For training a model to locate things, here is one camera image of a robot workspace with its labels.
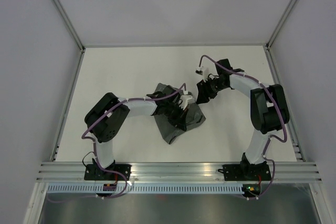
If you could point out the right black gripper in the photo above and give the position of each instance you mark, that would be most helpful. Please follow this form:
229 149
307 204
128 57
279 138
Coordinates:
204 92

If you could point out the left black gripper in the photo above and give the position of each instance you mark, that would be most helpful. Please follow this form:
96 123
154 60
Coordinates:
180 120

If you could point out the grey cloth napkin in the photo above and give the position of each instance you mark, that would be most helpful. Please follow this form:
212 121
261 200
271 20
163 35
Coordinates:
169 133

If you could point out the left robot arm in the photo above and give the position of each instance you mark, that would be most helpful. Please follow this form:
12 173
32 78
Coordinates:
105 119

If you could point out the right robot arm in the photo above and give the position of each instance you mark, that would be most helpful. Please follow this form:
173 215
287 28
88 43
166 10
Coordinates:
268 114

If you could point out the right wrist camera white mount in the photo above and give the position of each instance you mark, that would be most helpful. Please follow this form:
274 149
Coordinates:
202 71

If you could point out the back aluminium frame bar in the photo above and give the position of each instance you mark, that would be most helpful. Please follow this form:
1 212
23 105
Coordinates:
180 44

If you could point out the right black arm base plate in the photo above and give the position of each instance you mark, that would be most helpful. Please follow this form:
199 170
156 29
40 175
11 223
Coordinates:
236 172

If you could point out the white slotted cable duct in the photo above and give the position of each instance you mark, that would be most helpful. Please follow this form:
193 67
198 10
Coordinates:
139 188

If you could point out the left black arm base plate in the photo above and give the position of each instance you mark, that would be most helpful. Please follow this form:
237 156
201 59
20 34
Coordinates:
120 172

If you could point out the left aluminium table edge rail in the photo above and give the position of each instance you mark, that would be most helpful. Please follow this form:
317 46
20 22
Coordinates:
65 110

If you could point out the aluminium table edge rail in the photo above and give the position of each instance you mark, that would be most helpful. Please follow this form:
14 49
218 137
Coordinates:
292 133
65 110

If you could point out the right aluminium table edge rail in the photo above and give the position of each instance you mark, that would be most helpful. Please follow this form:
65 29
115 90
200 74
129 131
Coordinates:
292 133

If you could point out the aluminium mounting rail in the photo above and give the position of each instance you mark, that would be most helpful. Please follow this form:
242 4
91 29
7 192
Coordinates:
206 173

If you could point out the right aluminium frame post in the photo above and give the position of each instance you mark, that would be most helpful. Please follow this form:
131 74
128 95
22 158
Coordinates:
285 15

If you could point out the aluminium frame post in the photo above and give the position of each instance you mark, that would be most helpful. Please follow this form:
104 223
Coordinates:
285 15
65 18

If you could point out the left aluminium frame post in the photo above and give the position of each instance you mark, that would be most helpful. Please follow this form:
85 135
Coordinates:
65 18

